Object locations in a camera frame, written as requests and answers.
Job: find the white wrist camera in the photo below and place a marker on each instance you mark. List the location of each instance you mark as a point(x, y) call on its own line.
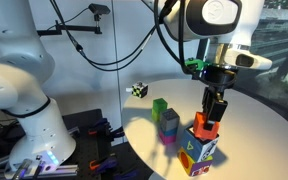
point(247, 60)

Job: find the black camera on stand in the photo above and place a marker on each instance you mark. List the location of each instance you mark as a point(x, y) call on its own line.
point(99, 9)

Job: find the silver aluminium extrusion rail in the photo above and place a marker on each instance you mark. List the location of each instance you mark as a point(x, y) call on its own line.
point(73, 130)
point(67, 169)

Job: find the orange and blue bar clamp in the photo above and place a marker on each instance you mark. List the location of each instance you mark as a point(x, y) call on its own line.
point(102, 164)
point(100, 126)

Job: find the yellow soft cube orange circle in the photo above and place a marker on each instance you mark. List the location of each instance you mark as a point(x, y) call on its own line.
point(185, 161)

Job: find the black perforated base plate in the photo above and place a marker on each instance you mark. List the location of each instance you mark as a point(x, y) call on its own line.
point(84, 146)

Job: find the green and black checkered cube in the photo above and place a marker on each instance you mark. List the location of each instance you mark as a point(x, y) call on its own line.
point(140, 90)

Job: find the green block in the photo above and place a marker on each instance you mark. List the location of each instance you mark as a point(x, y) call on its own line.
point(159, 106)

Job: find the magenta block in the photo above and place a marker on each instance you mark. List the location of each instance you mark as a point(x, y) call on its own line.
point(167, 138)

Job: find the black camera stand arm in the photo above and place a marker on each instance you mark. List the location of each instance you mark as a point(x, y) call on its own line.
point(70, 30)

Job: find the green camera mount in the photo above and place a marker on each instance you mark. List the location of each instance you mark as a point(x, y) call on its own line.
point(194, 63)

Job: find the blue block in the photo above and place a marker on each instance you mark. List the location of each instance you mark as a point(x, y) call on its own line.
point(170, 132)

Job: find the grey block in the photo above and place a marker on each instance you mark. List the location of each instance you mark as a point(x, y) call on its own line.
point(169, 120)

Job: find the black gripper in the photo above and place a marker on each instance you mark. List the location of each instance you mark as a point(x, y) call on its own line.
point(219, 76)

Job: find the orange block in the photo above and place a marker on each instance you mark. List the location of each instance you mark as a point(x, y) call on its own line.
point(202, 128)

